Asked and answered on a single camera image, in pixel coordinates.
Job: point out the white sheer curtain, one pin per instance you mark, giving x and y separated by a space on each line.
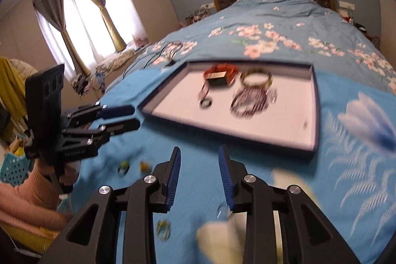
86 26

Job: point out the blue floral duvet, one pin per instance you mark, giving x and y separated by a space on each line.
247 13

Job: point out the teal plastic basket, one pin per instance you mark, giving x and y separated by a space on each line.
14 169

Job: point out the metal bangle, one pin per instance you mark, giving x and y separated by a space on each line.
246 80

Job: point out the light blue printed blanket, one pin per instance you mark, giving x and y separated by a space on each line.
340 158

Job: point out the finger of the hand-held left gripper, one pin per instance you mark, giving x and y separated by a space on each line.
123 125
119 111

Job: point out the olive grey curtain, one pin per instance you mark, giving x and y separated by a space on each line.
106 19

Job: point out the person's left forearm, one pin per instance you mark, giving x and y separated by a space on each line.
31 196

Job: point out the bedside clutter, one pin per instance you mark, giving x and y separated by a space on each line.
198 16

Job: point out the dark bedside table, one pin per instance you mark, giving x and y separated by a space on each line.
362 29

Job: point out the person's left hand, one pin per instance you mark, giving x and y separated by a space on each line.
70 172

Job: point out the yellow garment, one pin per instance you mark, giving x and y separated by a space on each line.
10 87

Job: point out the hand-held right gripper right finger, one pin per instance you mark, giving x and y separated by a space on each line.
225 177

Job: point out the dark blue shallow box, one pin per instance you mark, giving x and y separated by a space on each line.
278 128

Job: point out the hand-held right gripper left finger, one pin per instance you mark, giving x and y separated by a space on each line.
174 177

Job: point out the orange wristband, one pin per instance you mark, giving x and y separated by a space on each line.
221 69

